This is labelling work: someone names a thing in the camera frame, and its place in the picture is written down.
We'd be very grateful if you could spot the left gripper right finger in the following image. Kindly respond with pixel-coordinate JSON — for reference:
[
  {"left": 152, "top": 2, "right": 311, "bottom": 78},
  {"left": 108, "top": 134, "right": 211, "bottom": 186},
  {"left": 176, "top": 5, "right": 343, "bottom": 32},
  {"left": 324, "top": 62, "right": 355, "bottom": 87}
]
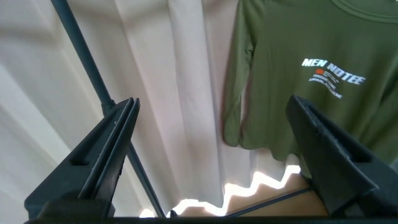
[{"left": 284, "top": 94, "right": 398, "bottom": 218}]

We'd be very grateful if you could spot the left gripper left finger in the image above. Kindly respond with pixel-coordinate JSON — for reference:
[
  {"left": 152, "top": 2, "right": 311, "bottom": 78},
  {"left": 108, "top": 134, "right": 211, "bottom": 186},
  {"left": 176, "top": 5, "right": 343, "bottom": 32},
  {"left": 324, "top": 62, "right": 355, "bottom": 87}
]
[{"left": 24, "top": 97, "right": 141, "bottom": 220}]

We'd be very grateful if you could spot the green printed t-shirt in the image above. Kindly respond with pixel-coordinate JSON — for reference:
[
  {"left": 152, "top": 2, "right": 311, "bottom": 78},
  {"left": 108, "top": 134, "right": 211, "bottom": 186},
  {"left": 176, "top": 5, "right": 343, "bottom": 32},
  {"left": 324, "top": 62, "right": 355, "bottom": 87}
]
[{"left": 222, "top": 0, "right": 398, "bottom": 180}]

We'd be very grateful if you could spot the black clothes rack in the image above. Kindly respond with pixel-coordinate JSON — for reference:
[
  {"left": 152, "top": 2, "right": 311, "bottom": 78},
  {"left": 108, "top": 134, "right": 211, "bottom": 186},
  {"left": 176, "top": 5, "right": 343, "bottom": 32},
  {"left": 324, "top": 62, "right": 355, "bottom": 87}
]
[{"left": 50, "top": 0, "right": 315, "bottom": 218}]

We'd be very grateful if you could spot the beige curtain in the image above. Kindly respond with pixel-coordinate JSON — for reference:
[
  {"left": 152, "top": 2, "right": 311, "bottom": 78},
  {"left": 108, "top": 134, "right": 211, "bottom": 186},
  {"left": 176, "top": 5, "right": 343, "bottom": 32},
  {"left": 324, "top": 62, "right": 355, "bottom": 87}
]
[{"left": 0, "top": 0, "right": 303, "bottom": 218}]

